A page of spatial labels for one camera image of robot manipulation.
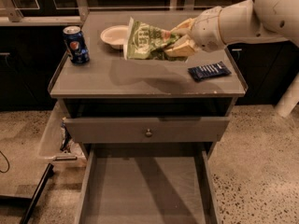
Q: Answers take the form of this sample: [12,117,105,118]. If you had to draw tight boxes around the green jalapeno chip bag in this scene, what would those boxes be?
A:
[123,18,187,62]

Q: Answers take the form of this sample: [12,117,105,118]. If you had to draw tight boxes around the grey open middle drawer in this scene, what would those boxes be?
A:
[74,144,221,224]

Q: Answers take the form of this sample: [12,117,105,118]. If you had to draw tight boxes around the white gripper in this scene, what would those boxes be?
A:
[164,7,225,57]

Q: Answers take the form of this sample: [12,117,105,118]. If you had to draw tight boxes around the dark blue snack bar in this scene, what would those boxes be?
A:
[188,62,231,82]

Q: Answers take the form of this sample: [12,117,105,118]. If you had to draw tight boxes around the grey drawer cabinet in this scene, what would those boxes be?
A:
[47,10,249,161]

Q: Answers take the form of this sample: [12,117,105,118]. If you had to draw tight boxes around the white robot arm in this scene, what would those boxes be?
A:
[165,0,299,57]

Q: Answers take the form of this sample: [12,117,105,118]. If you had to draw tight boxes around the clear plastic bin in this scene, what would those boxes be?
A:
[38,103,87,167]

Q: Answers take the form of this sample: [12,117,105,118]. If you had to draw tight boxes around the grey top drawer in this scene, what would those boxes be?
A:
[64,117,229,144]

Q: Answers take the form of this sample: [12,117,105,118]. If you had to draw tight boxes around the snack bags in bin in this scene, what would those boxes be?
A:
[60,118,76,154]

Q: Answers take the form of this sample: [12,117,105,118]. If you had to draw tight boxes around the round metal drawer knob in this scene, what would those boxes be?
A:
[145,129,153,137]

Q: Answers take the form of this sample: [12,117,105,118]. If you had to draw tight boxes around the black metal bar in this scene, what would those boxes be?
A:
[19,163,54,224]

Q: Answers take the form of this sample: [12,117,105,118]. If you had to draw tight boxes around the black floor cable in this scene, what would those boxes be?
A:
[0,150,10,175]

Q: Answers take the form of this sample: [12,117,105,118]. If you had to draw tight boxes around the blue Pepsi can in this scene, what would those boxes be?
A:
[63,26,90,65]

